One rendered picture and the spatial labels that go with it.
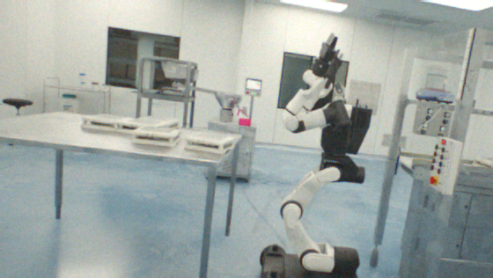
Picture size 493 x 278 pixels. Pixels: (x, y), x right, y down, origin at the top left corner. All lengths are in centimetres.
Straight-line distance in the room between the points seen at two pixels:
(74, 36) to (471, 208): 737
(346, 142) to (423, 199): 87
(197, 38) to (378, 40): 368
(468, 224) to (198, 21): 624
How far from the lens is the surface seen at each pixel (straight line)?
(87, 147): 226
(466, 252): 308
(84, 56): 824
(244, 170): 489
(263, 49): 759
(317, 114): 198
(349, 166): 225
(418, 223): 283
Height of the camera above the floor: 136
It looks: 9 degrees down
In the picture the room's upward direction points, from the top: 8 degrees clockwise
